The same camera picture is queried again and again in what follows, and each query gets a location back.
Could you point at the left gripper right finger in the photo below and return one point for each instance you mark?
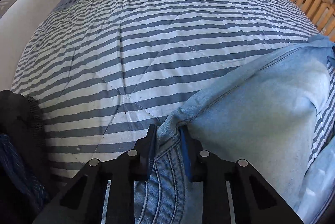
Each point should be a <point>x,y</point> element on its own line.
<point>190,151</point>

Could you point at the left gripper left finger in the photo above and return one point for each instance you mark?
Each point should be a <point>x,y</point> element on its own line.
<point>146,151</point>

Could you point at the light blue denim jeans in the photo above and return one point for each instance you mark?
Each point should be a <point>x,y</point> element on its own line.
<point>256,126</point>

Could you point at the blue white striped bedspread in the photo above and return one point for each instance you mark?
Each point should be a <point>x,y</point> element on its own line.
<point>102,71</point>

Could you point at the stack of dark folded clothes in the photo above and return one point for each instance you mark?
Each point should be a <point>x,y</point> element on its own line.
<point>26,181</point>

